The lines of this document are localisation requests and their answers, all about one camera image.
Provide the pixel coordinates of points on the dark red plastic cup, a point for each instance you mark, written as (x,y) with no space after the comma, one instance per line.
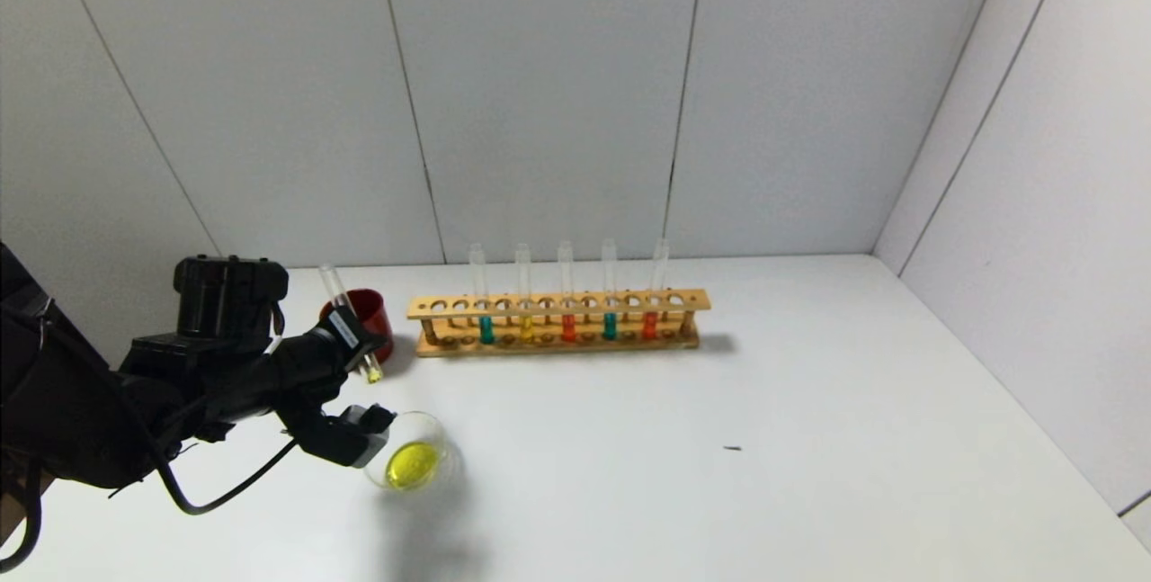
(378,317)

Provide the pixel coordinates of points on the wooden test tube rack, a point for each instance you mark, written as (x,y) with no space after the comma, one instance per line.
(629,344)

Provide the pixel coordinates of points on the blue pigment glass test tube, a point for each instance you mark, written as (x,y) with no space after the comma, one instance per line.
(486,330)
(610,326)

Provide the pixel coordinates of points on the yellow pigment glass test tube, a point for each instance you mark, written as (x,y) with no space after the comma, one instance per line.
(372,373)
(526,330)

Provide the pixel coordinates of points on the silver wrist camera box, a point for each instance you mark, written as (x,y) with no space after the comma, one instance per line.
(373,438)

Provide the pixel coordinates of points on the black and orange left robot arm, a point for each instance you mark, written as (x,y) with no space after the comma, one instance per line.
(81,420)

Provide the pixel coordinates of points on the orange pigment glass test tube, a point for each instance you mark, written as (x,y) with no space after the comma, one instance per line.
(649,325)
(568,327)

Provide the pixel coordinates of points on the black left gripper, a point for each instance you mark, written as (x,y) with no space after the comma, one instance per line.
(347,332)

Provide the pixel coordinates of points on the clear glass dish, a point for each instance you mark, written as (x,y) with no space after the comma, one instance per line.
(423,467)

